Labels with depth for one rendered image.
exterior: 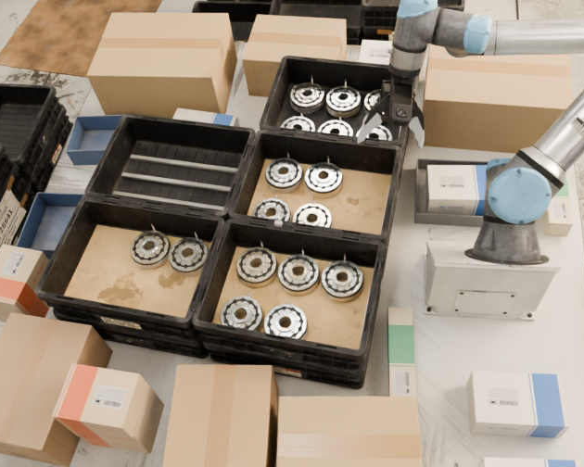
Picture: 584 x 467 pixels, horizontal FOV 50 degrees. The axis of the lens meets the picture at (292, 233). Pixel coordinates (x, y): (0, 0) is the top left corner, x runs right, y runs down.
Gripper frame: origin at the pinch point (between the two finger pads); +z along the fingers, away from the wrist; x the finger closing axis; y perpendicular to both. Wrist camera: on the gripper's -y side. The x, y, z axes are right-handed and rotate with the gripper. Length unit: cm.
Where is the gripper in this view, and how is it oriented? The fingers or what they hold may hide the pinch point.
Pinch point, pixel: (389, 148)
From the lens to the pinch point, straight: 153.3
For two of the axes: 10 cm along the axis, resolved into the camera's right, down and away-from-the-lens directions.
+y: 0.4, -6.2, 7.8
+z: -0.9, 7.8, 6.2
